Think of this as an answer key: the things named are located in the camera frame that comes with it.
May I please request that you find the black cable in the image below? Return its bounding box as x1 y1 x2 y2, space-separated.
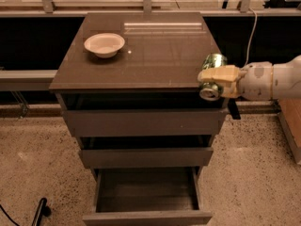
0 204 21 226

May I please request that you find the bottom grey drawer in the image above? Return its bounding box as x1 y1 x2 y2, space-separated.
83 168 213 226

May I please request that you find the white cable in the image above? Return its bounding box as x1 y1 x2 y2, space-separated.
244 7 258 67

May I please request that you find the white bowl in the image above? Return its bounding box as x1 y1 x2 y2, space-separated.
84 33 125 58

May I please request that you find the cardboard box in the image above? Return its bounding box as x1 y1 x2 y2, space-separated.
279 99 301 165

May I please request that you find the middle grey drawer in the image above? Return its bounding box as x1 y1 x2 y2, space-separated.
79 136 213 169

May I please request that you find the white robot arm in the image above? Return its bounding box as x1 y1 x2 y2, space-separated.
198 56 301 101

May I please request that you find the green can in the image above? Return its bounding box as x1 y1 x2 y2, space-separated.
198 54 228 102

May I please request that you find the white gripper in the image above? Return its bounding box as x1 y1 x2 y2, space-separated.
198 62 273 101

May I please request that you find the top grey drawer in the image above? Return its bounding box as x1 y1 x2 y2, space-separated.
60 91 228 137

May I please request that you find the grey drawer cabinet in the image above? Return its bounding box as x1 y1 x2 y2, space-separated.
48 11 239 226

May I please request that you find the black stand foot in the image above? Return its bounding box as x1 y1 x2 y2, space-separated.
31 198 51 226

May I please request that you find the grey drawer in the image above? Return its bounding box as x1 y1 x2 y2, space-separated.
83 168 213 226
79 136 213 169
60 91 228 137

